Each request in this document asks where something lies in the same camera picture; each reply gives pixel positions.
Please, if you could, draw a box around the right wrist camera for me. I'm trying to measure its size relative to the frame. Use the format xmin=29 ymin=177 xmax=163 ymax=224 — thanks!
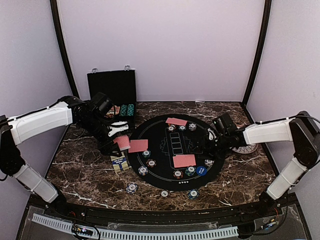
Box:
xmin=212 ymin=113 xmax=238 ymax=136

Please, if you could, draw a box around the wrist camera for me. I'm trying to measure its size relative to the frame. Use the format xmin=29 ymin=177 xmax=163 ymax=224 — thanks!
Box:
xmin=212 ymin=113 xmax=238 ymax=136
xmin=89 ymin=91 xmax=131 ymax=137

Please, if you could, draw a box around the white slotted cable duct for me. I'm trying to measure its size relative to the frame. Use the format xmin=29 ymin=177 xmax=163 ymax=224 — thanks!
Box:
xmin=31 ymin=213 xmax=239 ymax=240

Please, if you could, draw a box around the blue green chip stack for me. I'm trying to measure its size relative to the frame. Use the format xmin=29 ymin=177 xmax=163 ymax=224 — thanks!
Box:
xmin=187 ymin=189 xmax=200 ymax=200

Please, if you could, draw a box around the blue chip mat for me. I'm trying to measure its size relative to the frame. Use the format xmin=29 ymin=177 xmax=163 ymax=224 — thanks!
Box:
xmin=204 ymin=159 xmax=215 ymax=167
xmin=188 ymin=122 xmax=197 ymax=131

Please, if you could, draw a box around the card deck in case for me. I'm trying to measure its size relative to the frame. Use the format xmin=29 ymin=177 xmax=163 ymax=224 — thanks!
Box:
xmin=105 ymin=105 xmax=120 ymax=119

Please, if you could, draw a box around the dealt card player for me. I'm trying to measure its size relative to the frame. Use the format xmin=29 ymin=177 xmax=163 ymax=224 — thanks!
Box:
xmin=128 ymin=139 xmax=148 ymax=153
xmin=165 ymin=117 xmax=188 ymax=126
xmin=172 ymin=154 xmax=196 ymax=168

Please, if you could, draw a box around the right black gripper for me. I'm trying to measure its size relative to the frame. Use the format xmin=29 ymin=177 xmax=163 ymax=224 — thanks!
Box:
xmin=190 ymin=133 xmax=230 ymax=161

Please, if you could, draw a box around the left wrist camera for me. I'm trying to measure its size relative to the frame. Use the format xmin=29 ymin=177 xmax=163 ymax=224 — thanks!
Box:
xmin=89 ymin=91 xmax=131 ymax=137

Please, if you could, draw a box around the round black poker mat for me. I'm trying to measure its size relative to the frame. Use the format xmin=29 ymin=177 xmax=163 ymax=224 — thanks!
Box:
xmin=128 ymin=114 xmax=225 ymax=191

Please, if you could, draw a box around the blue round blind button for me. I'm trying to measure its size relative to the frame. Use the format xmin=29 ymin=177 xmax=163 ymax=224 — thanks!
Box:
xmin=196 ymin=166 xmax=207 ymax=176

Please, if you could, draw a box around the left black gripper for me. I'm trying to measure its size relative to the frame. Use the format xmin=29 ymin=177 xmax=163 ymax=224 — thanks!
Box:
xmin=79 ymin=115 xmax=123 ymax=157

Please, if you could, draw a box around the green chip row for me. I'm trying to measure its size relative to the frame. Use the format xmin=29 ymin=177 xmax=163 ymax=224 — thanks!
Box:
xmin=119 ymin=104 xmax=128 ymax=117
xmin=126 ymin=104 xmax=135 ymax=117

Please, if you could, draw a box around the green chip row right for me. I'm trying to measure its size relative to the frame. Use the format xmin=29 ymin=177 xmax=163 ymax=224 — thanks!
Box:
xmin=126 ymin=104 xmax=135 ymax=117

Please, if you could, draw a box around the blue chip mat edge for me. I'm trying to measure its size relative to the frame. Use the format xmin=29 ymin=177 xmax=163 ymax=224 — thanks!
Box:
xmin=138 ymin=166 xmax=148 ymax=176

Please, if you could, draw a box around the brown chip mat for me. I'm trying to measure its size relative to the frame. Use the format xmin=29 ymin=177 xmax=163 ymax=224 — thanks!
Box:
xmin=146 ymin=159 xmax=157 ymax=168
xmin=173 ymin=170 xmax=184 ymax=180

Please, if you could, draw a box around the green chip row left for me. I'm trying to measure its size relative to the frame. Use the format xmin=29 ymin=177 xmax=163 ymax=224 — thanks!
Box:
xmin=119 ymin=104 xmax=128 ymax=117

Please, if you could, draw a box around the black poker chip case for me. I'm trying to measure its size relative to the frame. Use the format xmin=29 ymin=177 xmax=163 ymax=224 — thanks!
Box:
xmin=87 ymin=69 xmax=137 ymax=128

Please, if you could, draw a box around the brown white chip stack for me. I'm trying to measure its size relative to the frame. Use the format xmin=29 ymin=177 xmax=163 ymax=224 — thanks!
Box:
xmin=160 ymin=190 xmax=169 ymax=199

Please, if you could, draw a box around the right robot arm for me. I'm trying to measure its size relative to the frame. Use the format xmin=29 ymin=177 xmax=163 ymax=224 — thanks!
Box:
xmin=199 ymin=111 xmax=320 ymax=217

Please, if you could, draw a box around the white floral patterned plate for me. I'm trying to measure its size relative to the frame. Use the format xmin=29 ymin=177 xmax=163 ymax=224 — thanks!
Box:
xmin=231 ymin=144 xmax=258 ymax=154

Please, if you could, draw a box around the brown chip front mat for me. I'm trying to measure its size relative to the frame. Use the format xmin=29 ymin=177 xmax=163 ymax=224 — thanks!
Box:
xmin=173 ymin=170 xmax=184 ymax=180

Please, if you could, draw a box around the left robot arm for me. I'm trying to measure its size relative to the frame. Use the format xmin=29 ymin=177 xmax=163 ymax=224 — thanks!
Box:
xmin=0 ymin=92 xmax=121 ymax=218

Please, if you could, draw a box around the blue white chip stack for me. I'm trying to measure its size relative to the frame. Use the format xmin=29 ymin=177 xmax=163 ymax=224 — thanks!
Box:
xmin=126 ymin=183 xmax=138 ymax=194

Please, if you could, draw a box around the dealt card front player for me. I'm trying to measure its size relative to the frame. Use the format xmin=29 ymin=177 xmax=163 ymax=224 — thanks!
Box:
xmin=172 ymin=154 xmax=196 ymax=168

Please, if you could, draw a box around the red-backed card deck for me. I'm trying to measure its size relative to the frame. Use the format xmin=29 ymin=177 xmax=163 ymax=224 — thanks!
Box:
xmin=113 ymin=135 xmax=131 ymax=151

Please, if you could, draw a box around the gold card box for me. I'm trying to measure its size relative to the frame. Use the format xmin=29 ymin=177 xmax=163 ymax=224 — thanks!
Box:
xmin=110 ymin=156 xmax=129 ymax=173

